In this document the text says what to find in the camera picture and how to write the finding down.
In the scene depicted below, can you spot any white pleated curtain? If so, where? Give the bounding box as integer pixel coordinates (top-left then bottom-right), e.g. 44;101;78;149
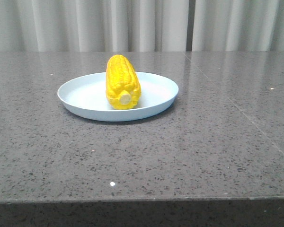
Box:
0;0;284;52

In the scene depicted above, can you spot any yellow plastic corn cob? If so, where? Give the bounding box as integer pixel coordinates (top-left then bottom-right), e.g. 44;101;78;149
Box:
106;54;142;110

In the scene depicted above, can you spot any light blue round plate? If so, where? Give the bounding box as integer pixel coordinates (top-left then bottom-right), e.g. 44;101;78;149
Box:
57;72;178;122

